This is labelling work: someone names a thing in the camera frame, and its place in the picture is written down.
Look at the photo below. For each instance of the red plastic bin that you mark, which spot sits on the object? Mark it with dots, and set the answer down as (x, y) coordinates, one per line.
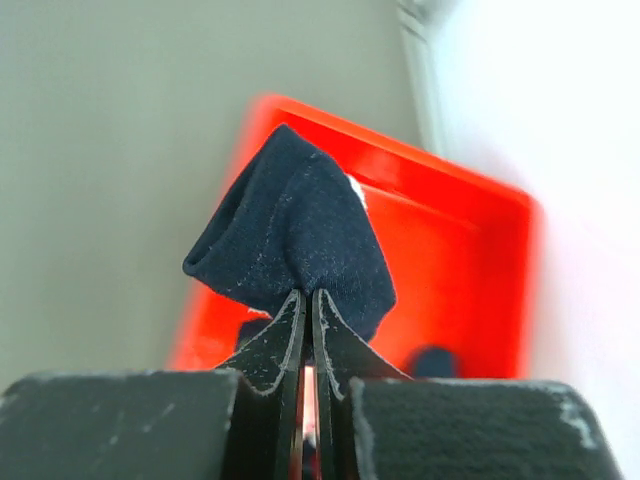
(459, 246)

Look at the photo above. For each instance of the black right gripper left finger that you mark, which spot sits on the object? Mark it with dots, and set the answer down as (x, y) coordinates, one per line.
(241, 420)

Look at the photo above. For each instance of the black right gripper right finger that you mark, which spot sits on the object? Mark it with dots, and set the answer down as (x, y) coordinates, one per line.
(374, 422)

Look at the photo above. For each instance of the navy sock with yellow tag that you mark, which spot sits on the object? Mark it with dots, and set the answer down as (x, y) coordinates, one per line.
(434, 362)

